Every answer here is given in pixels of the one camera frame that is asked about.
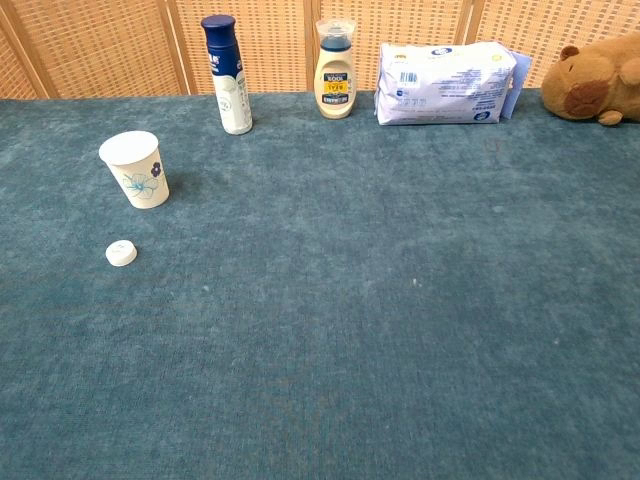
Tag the white floral paper cup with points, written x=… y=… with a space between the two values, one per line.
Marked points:
x=135 y=170

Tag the white tissue pack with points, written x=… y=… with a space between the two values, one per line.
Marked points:
x=445 y=85

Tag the woven bamboo folding screen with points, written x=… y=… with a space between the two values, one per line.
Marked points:
x=280 y=45

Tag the blue green table cloth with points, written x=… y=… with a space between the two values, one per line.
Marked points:
x=320 y=310

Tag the brown capybara plush toy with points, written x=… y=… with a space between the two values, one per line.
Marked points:
x=595 y=80

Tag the blue capped white bottle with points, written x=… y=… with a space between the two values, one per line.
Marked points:
x=230 y=85

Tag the white plastic bottle cap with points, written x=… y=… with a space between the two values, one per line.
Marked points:
x=121 y=253

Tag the cream mayonnaise squeeze bottle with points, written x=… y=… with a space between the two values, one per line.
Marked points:
x=334 y=80

